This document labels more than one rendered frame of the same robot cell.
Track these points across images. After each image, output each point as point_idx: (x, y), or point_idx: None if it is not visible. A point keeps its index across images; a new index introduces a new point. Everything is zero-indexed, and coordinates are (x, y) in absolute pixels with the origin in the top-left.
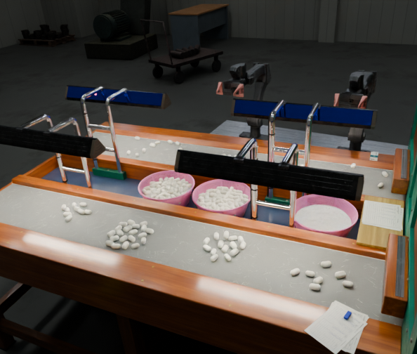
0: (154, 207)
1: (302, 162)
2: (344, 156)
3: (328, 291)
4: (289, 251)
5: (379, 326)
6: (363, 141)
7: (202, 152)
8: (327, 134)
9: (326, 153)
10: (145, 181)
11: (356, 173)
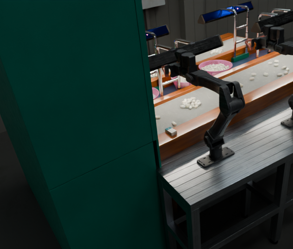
0: (196, 62)
1: (203, 109)
2: (188, 122)
3: None
4: None
5: None
6: (236, 176)
7: (258, 82)
8: (274, 161)
9: (201, 117)
10: (227, 63)
11: (166, 123)
